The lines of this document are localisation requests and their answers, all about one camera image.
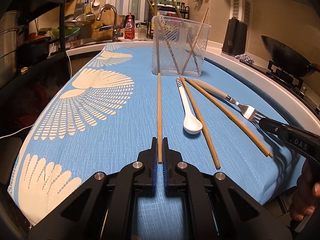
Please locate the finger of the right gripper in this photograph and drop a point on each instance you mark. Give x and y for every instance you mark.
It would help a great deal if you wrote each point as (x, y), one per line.
(273, 127)

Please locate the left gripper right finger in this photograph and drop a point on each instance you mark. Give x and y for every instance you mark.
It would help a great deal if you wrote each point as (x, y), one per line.
(173, 181)

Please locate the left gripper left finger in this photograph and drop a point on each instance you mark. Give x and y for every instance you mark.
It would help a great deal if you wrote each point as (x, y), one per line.
(146, 180)

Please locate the fork with beige handle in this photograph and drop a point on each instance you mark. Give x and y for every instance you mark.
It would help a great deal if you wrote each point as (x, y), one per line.
(248, 112)

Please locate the white ceramic spoon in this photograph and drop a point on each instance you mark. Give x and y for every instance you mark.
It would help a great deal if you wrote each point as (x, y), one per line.
(190, 123)

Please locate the wooden chopstick long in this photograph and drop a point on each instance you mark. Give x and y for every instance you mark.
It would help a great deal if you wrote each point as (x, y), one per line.
(159, 120)

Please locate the clear plastic utensil container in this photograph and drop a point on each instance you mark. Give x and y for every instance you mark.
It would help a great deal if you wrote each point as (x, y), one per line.
(176, 35)

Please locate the chrome kitchen faucet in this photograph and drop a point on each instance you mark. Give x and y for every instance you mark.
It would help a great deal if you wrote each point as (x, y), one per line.
(116, 28)

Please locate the right hand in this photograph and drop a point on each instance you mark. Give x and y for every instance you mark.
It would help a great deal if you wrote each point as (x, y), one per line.
(303, 200)

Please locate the black gas stove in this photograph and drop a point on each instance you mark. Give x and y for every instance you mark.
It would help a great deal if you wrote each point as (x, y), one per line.
(295, 85)

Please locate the black wok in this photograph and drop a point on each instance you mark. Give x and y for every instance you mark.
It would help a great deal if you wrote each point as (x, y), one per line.
(288, 59)

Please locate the blue checked dish cloth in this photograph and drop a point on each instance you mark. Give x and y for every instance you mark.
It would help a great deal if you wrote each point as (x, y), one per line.
(246, 59)

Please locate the blue patterned table mat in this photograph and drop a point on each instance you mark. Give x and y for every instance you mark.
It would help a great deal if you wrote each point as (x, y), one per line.
(106, 114)

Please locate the black electric kettle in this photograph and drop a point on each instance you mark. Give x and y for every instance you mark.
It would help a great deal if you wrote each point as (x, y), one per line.
(235, 38)

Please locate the pink dish soap bottle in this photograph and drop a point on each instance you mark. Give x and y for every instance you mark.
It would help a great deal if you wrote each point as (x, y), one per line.
(129, 27)

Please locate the black metal shelf rack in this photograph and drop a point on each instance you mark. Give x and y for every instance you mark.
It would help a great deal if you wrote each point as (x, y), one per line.
(40, 61)

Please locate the glass jar green lid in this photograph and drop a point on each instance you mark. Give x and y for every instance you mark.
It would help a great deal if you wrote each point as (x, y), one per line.
(142, 30)

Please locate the wooden cutting board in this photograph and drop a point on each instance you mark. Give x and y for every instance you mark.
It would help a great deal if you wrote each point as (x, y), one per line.
(102, 30)

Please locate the green plastic basin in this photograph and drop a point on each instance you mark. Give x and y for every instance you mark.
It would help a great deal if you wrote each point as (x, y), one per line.
(74, 31)

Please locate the steel colander bowl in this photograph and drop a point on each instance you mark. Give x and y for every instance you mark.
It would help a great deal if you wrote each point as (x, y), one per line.
(80, 21)

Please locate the black spice rack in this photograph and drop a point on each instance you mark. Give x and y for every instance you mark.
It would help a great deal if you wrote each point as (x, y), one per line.
(169, 9)

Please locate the hanging metal grater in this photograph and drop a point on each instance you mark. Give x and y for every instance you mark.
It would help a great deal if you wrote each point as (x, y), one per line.
(79, 8)

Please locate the hanging white ladle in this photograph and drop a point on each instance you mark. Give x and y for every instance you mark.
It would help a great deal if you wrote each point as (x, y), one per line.
(96, 3)

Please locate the steel stock pot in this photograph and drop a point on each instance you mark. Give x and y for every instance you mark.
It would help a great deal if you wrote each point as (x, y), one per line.
(9, 42)

